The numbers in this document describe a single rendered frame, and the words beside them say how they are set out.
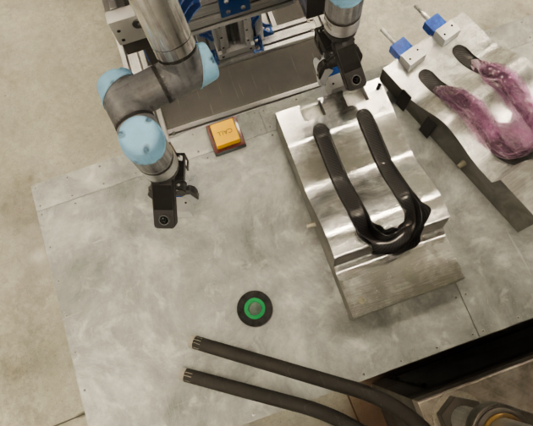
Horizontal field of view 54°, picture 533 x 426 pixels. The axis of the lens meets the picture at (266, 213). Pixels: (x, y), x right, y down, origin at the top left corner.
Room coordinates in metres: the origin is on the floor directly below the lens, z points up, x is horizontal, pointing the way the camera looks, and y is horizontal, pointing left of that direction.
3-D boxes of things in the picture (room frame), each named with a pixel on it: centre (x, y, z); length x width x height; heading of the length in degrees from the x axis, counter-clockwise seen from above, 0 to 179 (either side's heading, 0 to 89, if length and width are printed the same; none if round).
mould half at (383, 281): (0.31, -0.23, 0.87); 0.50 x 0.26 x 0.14; 9
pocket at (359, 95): (0.55, -0.25, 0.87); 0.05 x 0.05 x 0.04; 9
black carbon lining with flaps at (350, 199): (0.33, -0.24, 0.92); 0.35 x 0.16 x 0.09; 9
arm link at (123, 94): (0.50, 0.20, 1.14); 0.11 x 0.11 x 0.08; 18
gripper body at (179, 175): (0.41, 0.19, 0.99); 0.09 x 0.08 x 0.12; 170
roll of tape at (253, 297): (0.11, 0.06, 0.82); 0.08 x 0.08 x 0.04
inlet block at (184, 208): (0.42, 0.19, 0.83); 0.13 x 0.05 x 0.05; 170
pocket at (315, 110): (0.53, -0.15, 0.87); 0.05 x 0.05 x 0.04; 9
